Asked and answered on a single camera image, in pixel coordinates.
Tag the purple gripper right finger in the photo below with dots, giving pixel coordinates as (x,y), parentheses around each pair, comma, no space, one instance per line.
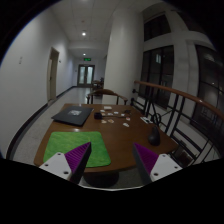
(151,166)

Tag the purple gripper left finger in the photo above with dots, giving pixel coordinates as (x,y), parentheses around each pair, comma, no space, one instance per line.
(71,165)

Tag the green mouse pad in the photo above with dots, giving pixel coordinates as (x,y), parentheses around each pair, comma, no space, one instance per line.
(66,141)

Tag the black vertical mouse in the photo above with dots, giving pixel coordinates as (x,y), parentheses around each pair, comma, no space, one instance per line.
(154,137)

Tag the white packet at table edge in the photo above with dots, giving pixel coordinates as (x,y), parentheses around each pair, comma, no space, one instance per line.
(146,120)

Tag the black laptop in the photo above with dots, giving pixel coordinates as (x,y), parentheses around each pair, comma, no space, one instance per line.
(73,115)

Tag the small black box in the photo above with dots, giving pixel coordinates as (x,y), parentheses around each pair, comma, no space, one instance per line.
(98,116)

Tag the white card on table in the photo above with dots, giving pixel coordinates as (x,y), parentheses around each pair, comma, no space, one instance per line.
(107,107)

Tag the wooden handrail with black railing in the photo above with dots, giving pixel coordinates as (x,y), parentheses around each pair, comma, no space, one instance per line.
(196,126)

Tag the wooden chair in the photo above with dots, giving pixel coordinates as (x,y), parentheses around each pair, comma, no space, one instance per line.
(107,92)

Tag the double glass door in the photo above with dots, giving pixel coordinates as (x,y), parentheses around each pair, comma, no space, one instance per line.
(85,75)

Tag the green exit sign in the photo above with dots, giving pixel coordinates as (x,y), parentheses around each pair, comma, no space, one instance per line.
(87,59)

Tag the side door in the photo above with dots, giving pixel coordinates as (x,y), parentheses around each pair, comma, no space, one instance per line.
(52,74)

